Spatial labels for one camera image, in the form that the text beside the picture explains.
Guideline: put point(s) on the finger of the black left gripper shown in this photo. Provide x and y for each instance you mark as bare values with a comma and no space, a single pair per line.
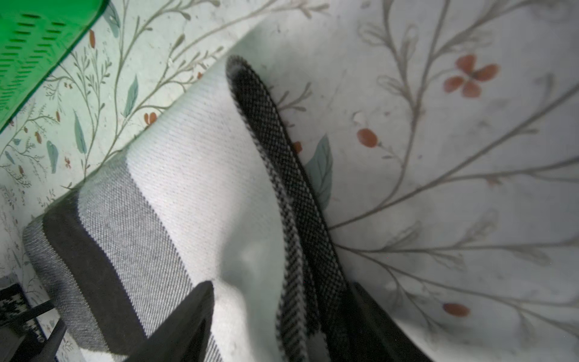
26,340

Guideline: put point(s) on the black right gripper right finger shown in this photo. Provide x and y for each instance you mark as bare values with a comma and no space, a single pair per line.
372,333

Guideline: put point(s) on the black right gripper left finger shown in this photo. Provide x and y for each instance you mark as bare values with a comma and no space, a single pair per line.
185,334

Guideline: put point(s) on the grey black checked scarf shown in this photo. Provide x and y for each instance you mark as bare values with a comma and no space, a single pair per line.
210,200

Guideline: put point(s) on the small houndstooth scarf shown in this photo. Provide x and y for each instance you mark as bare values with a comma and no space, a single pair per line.
14,303

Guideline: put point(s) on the green plastic basket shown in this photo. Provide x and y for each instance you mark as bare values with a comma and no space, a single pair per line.
35,36

